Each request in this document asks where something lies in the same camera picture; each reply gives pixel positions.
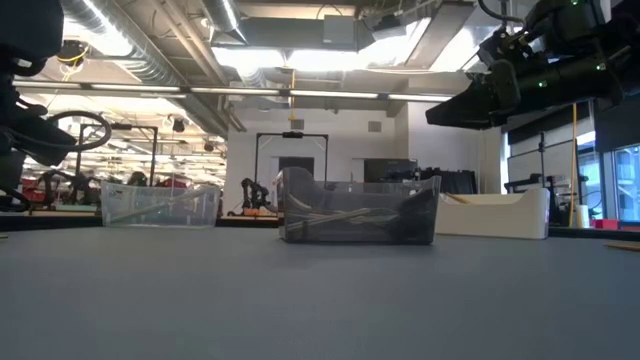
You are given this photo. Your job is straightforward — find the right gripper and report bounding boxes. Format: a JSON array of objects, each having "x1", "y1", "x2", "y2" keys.
[{"x1": 425, "y1": 24, "x2": 531, "y2": 131}]

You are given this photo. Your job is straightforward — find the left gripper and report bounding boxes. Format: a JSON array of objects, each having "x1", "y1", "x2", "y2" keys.
[{"x1": 0, "y1": 102, "x2": 76, "y2": 166}]

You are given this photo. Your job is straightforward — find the silver spoon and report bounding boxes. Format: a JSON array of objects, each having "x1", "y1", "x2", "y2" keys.
[
  {"x1": 285, "y1": 207, "x2": 374, "y2": 234},
  {"x1": 299, "y1": 209, "x2": 401, "y2": 231}
]

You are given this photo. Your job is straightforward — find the yellow hanging cable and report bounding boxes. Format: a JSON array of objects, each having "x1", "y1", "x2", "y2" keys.
[{"x1": 288, "y1": 69, "x2": 297, "y2": 121}]

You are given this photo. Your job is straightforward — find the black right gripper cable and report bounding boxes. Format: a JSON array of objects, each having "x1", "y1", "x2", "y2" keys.
[{"x1": 477, "y1": 0, "x2": 526, "y2": 25}]

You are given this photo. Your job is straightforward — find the glass window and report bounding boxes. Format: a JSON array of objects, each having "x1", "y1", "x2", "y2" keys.
[{"x1": 574, "y1": 130, "x2": 640, "y2": 224}]

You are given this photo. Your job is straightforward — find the dark smoky plastic bin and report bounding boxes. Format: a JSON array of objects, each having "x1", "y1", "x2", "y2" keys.
[{"x1": 276, "y1": 166, "x2": 443, "y2": 246}]

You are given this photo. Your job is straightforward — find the white plastic bin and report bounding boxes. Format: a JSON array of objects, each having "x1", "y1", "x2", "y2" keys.
[{"x1": 433, "y1": 187, "x2": 551, "y2": 241}]

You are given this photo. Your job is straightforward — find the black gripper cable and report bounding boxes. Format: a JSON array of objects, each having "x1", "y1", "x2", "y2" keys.
[
  {"x1": 46, "y1": 110, "x2": 113, "y2": 153},
  {"x1": 477, "y1": 0, "x2": 526, "y2": 25}
]

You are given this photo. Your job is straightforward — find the black background screen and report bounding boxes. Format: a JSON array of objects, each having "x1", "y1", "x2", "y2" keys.
[{"x1": 363, "y1": 158, "x2": 419, "y2": 184}]

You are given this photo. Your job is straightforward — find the grey table mat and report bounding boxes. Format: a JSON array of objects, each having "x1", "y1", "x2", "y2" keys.
[{"x1": 0, "y1": 227, "x2": 640, "y2": 360}]

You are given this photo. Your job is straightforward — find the long ceiling light bar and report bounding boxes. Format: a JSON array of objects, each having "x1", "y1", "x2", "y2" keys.
[{"x1": 12, "y1": 79, "x2": 454, "y2": 104}]

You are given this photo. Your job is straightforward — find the black background rig frame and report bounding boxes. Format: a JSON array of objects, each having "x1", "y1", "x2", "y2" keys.
[
  {"x1": 253, "y1": 131, "x2": 330, "y2": 187},
  {"x1": 74, "y1": 123, "x2": 159, "y2": 187}
]

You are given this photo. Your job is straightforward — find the silver ventilation duct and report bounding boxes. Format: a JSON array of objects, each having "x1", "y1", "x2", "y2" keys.
[
  {"x1": 59, "y1": 0, "x2": 231, "y2": 139},
  {"x1": 199, "y1": 0, "x2": 251, "y2": 46}
]

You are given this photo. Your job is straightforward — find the grey ceiling unit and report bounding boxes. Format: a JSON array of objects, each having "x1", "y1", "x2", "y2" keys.
[{"x1": 322, "y1": 14, "x2": 359, "y2": 46}]

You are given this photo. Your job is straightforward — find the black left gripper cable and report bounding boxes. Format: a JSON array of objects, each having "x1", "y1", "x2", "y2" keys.
[{"x1": 46, "y1": 110, "x2": 113, "y2": 153}]

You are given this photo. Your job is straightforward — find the white paper roll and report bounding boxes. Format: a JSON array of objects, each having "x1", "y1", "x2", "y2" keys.
[{"x1": 574, "y1": 203, "x2": 592, "y2": 229}]

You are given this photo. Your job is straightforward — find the black draped equipment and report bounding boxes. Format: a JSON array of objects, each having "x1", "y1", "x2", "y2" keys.
[{"x1": 418, "y1": 168, "x2": 479, "y2": 195}]

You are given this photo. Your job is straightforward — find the clear plastic bin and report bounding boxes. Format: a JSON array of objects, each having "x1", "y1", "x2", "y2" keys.
[{"x1": 99, "y1": 179, "x2": 222, "y2": 229}]

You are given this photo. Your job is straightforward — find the black tripod stand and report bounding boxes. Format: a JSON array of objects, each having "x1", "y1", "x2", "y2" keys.
[{"x1": 503, "y1": 132, "x2": 586, "y2": 194}]

